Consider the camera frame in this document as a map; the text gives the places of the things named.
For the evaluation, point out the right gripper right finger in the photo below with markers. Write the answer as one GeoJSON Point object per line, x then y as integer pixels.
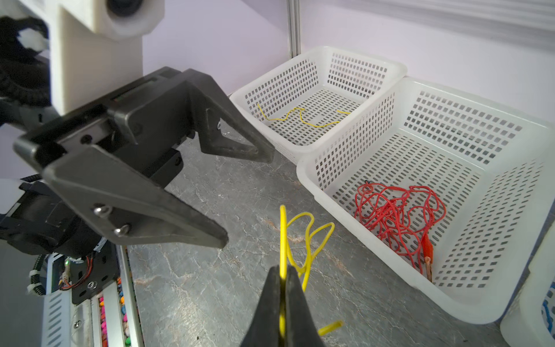
{"type": "Point", "coordinates": [300, 328]}

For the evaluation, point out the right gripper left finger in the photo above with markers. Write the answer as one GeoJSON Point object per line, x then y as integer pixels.
{"type": "Point", "coordinates": [264, 328]}

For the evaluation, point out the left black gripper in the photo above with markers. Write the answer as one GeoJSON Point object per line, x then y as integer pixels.
{"type": "Point", "coordinates": [135, 131]}

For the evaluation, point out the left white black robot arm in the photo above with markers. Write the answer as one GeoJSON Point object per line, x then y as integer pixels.
{"type": "Point", "coordinates": [38, 221]}

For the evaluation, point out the left white plastic basket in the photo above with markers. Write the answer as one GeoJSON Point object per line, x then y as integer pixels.
{"type": "Point", "coordinates": [297, 105]}

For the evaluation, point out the white plastic basket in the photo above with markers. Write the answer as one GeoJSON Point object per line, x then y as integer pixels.
{"type": "Point", "coordinates": [448, 189]}
{"type": "Point", "coordinates": [297, 105]}
{"type": "Point", "coordinates": [530, 319]}

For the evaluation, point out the middle white plastic basket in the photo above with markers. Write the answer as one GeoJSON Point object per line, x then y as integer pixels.
{"type": "Point", "coordinates": [448, 189]}

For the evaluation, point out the right white plastic basket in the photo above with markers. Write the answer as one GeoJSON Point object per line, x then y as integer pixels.
{"type": "Point", "coordinates": [530, 319]}

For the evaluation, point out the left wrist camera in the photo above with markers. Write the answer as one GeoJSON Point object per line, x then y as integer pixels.
{"type": "Point", "coordinates": [95, 47]}

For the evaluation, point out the white vented cable duct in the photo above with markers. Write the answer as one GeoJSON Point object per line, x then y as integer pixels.
{"type": "Point", "coordinates": [56, 320]}

